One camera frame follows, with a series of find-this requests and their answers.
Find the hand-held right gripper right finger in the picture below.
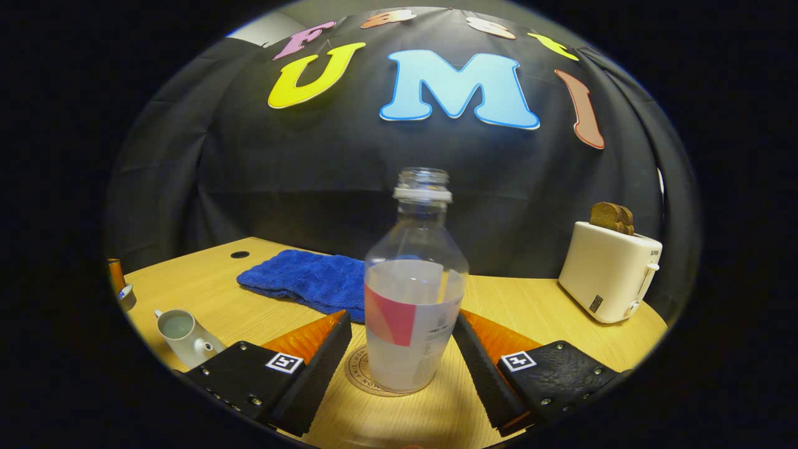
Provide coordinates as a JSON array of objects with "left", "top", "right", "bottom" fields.
[{"left": 452, "top": 310, "right": 624, "bottom": 437}]

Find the black backdrop cloth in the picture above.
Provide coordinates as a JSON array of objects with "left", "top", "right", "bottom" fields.
[{"left": 103, "top": 6, "right": 699, "bottom": 325}]

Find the round wooden coaster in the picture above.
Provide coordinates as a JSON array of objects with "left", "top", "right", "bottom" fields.
[{"left": 344, "top": 344, "right": 437, "bottom": 398}]

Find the white toaster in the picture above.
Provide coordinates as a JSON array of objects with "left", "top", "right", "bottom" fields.
[{"left": 558, "top": 221, "right": 663, "bottom": 324}]

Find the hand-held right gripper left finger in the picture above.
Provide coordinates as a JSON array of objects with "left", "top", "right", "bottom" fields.
[{"left": 178, "top": 310, "right": 353, "bottom": 437}]

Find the blue folded towel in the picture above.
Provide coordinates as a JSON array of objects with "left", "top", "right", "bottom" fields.
[{"left": 236, "top": 249, "right": 368, "bottom": 324}]

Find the white ceramic teacup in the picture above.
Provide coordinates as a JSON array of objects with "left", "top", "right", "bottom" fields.
[{"left": 153, "top": 308, "right": 228, "bottom": 370}]

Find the clear plastic water bottle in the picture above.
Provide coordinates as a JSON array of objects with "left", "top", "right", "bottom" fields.
[{"left": 364, "top": 167, "right": 469, "bottom": 394}]

